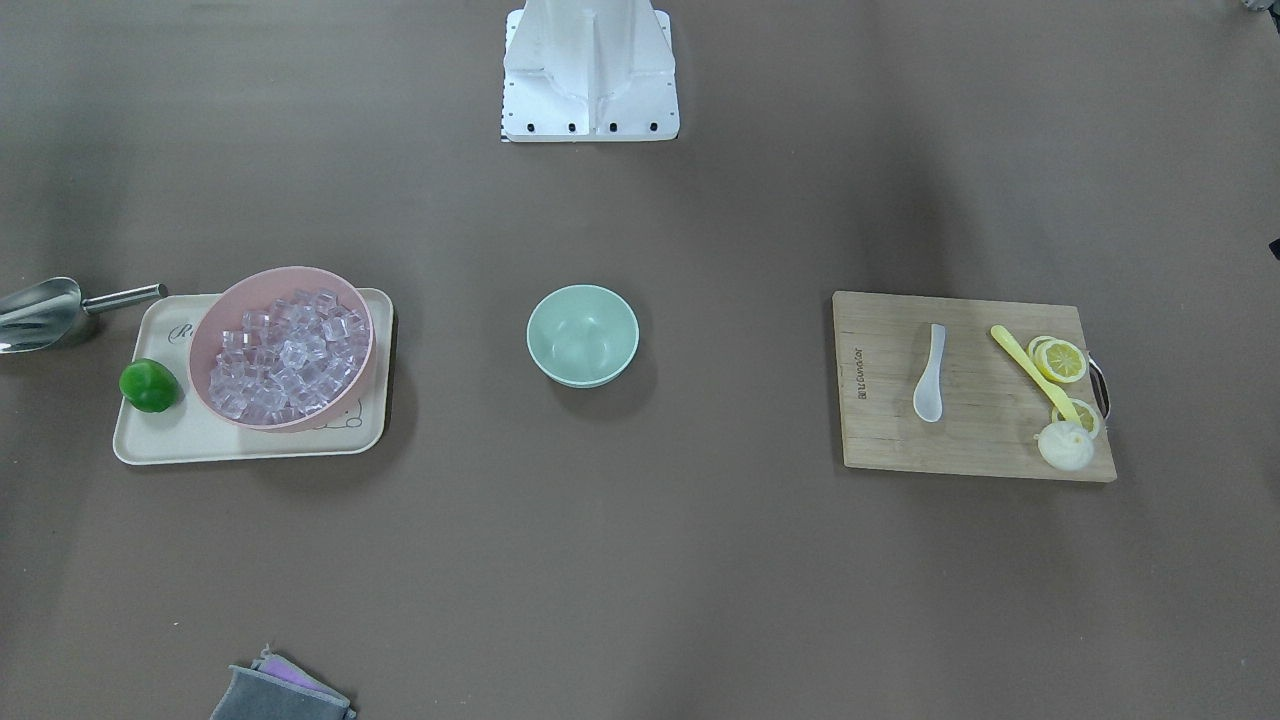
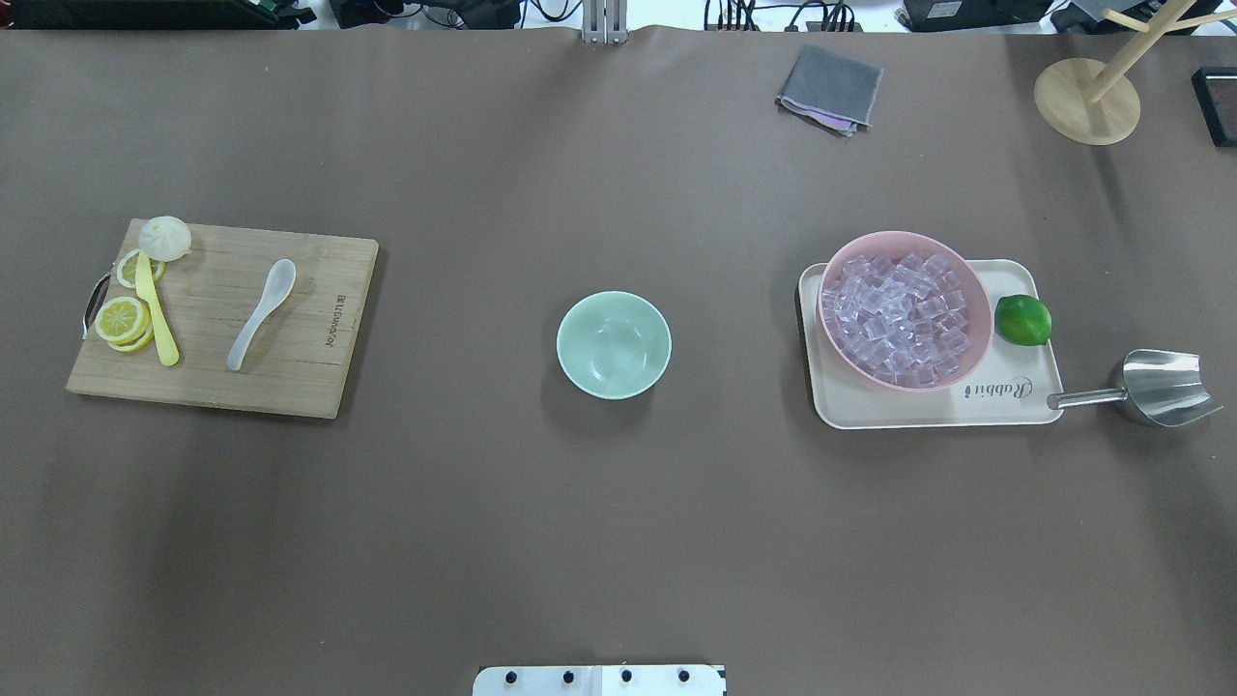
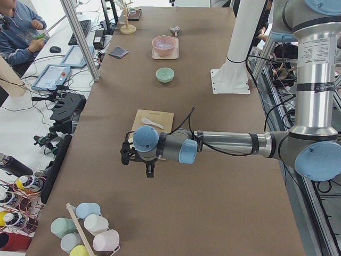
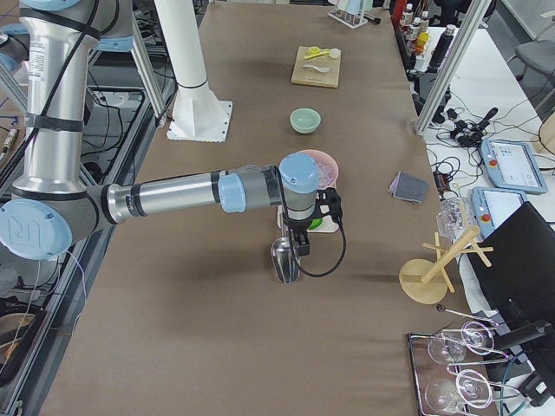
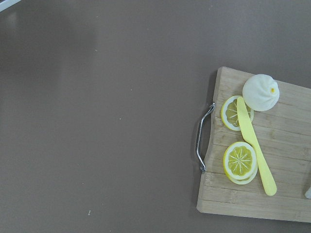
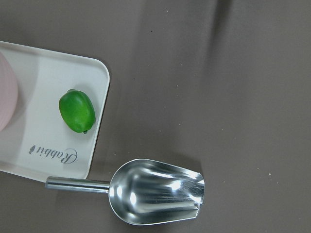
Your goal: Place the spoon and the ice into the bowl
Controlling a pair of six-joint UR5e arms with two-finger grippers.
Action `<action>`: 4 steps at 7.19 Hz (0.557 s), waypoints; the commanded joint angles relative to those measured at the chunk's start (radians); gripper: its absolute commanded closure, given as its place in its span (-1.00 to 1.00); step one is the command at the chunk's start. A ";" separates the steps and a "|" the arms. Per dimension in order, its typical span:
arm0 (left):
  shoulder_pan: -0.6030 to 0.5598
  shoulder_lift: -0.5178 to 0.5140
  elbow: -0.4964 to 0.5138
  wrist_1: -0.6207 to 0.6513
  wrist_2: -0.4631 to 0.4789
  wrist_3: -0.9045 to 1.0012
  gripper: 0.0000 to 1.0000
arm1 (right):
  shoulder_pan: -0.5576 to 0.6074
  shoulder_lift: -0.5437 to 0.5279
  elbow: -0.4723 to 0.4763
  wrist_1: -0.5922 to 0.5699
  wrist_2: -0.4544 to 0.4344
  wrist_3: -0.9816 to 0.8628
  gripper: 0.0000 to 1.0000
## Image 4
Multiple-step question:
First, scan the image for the white rack with cups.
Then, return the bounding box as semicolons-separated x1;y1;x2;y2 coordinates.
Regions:
328;0;382;29

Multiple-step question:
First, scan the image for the wooden cutting board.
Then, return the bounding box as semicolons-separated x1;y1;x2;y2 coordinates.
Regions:
291;46;342;88

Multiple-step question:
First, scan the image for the upper teach pendant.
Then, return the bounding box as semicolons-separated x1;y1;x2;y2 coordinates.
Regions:
479;139;548;194

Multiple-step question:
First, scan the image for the wine glass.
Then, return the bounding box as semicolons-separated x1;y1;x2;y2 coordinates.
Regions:
428;321;493;364
425;369;493;415

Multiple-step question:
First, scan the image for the lower wine glass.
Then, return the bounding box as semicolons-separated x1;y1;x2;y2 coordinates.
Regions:
425;369;493;415

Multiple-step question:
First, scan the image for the black water bottle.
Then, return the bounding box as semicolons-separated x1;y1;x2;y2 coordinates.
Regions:
428;24;456;73

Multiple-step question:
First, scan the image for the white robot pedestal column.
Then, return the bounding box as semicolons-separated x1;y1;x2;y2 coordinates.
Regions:
154;0;232;143

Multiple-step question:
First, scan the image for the yellow measuring spoon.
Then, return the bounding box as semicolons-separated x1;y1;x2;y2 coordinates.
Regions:
304;46;330;60

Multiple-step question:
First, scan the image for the grey folded cloth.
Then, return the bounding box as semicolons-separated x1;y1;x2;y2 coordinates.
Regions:
388;172;430;205

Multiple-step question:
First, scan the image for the white ceramic spoon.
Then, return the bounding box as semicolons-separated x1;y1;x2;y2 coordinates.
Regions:
302;64;330;74

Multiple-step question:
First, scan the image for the metal ice scoop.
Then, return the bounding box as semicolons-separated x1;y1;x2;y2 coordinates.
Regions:
271;237;300;284

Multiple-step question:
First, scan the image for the light green ceramic bowl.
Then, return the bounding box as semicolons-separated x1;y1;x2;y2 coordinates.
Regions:
290;107;322;134

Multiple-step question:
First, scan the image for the white measuring spoon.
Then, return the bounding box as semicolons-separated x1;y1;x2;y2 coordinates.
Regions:
323;49;341;60

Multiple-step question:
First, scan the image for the pink bowl of ice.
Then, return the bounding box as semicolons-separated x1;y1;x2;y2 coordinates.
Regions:
300;149;339;190

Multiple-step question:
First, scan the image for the aluminium frame post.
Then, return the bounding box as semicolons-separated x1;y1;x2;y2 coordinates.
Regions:
415;0;490;136

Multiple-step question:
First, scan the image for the teach pendant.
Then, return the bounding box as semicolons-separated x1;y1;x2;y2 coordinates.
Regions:
471;186;527;238
479;139;548;194

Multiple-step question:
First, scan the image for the upper wine glass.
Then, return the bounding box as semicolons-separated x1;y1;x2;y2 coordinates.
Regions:
428;321;493;364

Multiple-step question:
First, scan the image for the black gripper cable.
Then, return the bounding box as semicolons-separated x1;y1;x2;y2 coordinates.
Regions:
297;216;347;277

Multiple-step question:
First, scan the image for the green lime squeezer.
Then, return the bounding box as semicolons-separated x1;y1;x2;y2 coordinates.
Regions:
309;218;323;231

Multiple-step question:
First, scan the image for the wooden mug tree stand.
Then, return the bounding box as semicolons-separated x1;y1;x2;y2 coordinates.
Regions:
399;225;494;304

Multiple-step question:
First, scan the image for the black office chair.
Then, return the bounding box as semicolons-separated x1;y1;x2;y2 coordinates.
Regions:
468;202;554;406

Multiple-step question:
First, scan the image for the beige plastic tray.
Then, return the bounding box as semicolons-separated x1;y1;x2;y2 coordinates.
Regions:
277;181;340;235

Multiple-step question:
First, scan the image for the lower teach pendant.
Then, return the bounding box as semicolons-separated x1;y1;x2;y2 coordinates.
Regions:
471;186;527;238

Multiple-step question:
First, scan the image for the clear plastic ice container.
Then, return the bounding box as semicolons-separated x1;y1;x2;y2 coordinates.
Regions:
436;197;475;242

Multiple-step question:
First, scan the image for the metal glass rack tray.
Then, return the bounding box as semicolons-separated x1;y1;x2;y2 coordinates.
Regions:
407;332;519;415

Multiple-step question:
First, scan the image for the grey office chair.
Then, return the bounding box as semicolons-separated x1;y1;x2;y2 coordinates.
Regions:
513;39;554;82

